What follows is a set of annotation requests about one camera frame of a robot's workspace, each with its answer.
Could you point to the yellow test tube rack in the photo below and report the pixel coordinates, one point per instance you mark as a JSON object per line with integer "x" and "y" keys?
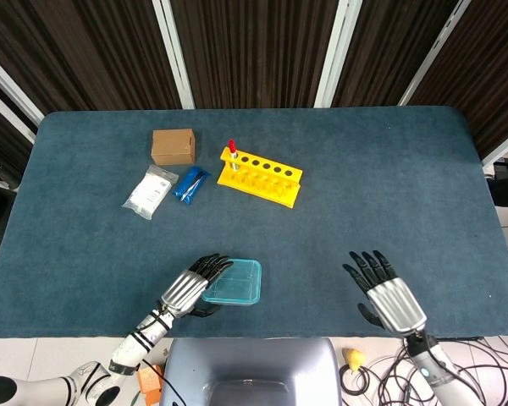
{"x": 258, "y": 188}

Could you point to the white plastic packet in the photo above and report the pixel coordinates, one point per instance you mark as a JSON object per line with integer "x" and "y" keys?
{"x": 148, "y": 194}

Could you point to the brown cardboard box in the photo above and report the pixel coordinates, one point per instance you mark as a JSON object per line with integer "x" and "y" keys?
{"x": 171, "y": 146}

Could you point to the blue snack packet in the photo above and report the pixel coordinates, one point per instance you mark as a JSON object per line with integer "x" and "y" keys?
{"x": 190, "y": 186}

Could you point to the grey robot torso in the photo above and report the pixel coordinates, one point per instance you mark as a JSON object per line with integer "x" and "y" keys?
{"x": 250, "y": 363}

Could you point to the white partition post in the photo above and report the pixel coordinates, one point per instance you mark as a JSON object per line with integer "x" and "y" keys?
{"x": 436, "y": 55}
{"x": 6, "y": 112}
{"x": 12, "y": 86}
{"x": 336, "y": 55}
{"x": 506, "y": 148}
{"x": 175, "y": 55}

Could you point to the teal table cloth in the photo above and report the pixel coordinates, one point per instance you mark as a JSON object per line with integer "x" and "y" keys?
{"x": 321, "y": 237}

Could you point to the black grey equipment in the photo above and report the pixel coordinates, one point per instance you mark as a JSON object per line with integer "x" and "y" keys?
{"x": 0, "y": 173}

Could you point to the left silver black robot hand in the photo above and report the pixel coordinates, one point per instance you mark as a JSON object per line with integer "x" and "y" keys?
{"x": 184, "y": 289}

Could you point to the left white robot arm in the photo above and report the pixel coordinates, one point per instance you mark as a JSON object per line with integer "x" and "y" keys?
{"x": 129, "y": 349}

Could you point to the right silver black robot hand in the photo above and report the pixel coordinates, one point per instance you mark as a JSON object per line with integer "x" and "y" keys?
{"x": 393, "y": 302}

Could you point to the red-capped test tube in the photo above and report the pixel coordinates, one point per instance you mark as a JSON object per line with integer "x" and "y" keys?
{"x": 232, "y": 146}

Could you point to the orange block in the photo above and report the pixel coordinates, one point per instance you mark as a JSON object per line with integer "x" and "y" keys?
{"x": 149, "y": 382}

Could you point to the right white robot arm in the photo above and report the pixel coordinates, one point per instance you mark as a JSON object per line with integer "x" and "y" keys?
{"x": 434, "y": 368}

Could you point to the yellow toy on floor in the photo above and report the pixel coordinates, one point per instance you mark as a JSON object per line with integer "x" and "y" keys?
{"x": 353, "y": 358}

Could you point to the clear plastic container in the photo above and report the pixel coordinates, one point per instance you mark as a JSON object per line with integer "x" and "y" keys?
{"x": 233, "y": 303}

